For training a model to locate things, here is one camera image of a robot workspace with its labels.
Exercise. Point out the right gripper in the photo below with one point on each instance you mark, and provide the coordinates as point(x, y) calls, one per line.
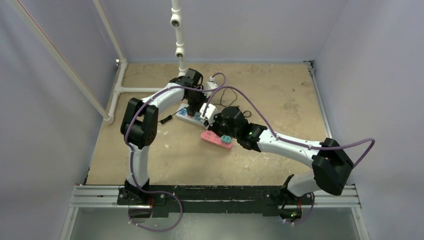
point(216, 125)

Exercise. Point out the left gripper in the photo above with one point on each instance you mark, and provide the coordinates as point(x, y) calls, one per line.
point(196, 108)

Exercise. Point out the teal white plug adapter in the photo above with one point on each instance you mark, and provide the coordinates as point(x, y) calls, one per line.
point(226, 139)

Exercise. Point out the pink triangular power socket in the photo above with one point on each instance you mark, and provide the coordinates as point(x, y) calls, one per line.
point(212, 138)

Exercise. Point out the white multicolour power strip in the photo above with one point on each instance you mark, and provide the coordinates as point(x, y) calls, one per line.
point(196, 121)

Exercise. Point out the black power adapter with switch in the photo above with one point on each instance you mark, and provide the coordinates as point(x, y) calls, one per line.
point(165, 119)

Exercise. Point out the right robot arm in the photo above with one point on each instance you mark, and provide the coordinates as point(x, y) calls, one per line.
point(330, 166)

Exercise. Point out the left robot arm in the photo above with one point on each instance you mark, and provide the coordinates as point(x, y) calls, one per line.
point(140, 123)

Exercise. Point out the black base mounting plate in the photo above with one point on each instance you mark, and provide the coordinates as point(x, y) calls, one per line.
point(161, 200)

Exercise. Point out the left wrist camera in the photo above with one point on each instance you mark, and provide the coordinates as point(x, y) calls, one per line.
point(209, 85)

